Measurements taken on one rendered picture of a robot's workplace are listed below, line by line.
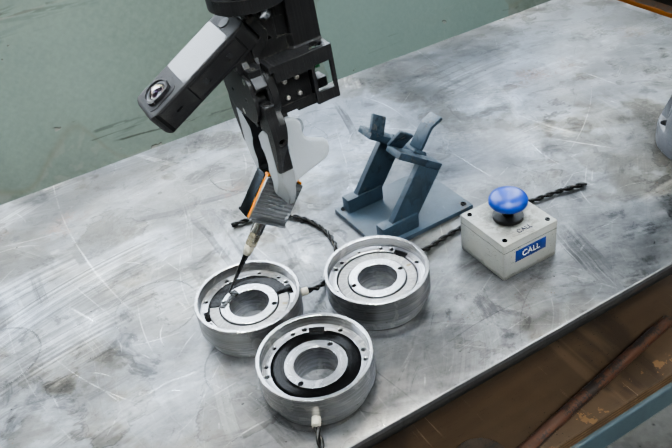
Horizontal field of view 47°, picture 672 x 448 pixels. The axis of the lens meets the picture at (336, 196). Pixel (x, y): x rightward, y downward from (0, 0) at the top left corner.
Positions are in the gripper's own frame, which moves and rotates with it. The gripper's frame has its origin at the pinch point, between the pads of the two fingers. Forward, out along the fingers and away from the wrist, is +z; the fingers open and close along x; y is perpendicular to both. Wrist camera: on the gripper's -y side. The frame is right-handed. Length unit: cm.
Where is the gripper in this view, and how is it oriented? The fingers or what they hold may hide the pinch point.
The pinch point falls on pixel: (274, 187)
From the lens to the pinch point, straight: 75.5
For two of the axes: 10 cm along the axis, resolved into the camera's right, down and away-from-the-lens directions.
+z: 1.7, 7.9, 5.8
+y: 8.5, -4.1, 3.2
